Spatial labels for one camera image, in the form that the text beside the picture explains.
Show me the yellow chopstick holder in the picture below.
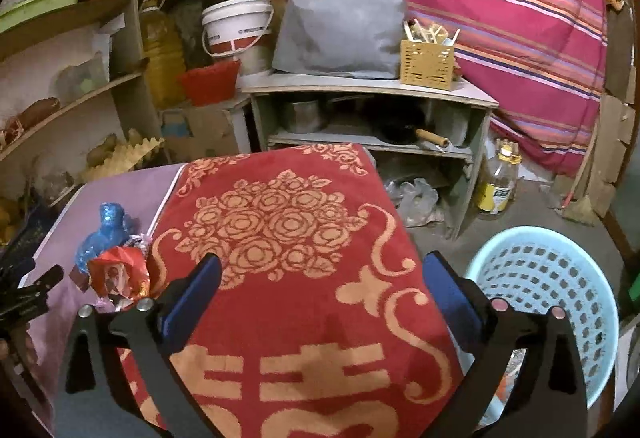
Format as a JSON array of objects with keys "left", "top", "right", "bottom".
[{"left": 400, "top": 19, "right": 460, "bottom": 91}]

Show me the white plastic bucket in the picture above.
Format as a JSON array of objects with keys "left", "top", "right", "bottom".
[{"left": 201, "top": 0, "right": 274, "bottom": 58}]

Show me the grey low shelf unit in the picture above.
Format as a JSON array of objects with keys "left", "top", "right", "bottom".
[{"left": 243, "top": 73, "right": 499, "bottom": 239}]

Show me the yellow oil jug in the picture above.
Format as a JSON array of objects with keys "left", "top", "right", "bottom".
[{"left": 139, "top": 0, "right": 186, "bottom": 110}]

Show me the green plastic tray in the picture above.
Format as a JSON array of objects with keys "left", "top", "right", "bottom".
[{"left": 0, "top": 0, "right": 79, "bottom": 32}]

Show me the red floral towel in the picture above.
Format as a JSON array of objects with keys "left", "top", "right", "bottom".
[{"left": 150, "top": 143, "right": 461, "bottom": 437}]

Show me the red plastic basket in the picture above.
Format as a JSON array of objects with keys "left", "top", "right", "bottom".
[{"left": 178, "top": 59, "right": 241, "bottom": 107}]

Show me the light blue laundry basket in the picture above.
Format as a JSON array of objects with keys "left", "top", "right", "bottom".
[{"left": 465, "top": 226, "right": 620, "bottom": 406}]

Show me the clear plastic container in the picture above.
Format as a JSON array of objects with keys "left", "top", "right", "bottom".
[{"left": 52, "top": 52, "right": 108, "bottom": 106}]

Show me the cardboard box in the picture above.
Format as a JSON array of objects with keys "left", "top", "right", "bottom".
[{"left": 158, "top": 94, "right": 252, "bottom": 163}]

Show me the blue plastic bag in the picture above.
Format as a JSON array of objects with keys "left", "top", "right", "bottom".
[{"left": 75, "top": 202, "right": 134, "bottom": 273}]

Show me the oil bottle on floor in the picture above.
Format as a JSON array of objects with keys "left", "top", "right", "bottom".
[{"left": 475, "top": 141, "right": 522, "bottom": 217}]

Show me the wooden handled pan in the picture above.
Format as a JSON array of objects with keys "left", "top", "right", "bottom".
[{"left": 374, "top": 117, "right": 451, "bottom": 152}]

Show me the yellow egg tray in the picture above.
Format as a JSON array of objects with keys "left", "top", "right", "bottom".
[{"left": 81, "top": 138, "right": 165, "bottom": 183}]

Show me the purple table cloth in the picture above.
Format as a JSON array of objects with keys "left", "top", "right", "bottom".
[{"left": 23, "top": 164, "right": 182, "bottom": 398}]

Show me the yellow mesh potato bag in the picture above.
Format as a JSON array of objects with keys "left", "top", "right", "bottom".
[{"left": 0, "top": 198, "right": 22, "bottom": 247}]

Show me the wooden wall shelf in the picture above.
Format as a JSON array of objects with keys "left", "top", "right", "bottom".
[{"left": 1, "top": 0, "right": 160, "bottom": 199}]

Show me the red snack wrapper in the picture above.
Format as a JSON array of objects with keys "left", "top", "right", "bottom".
[{"left": 87, "top": 247, "right": 151, "bottom": 302}]

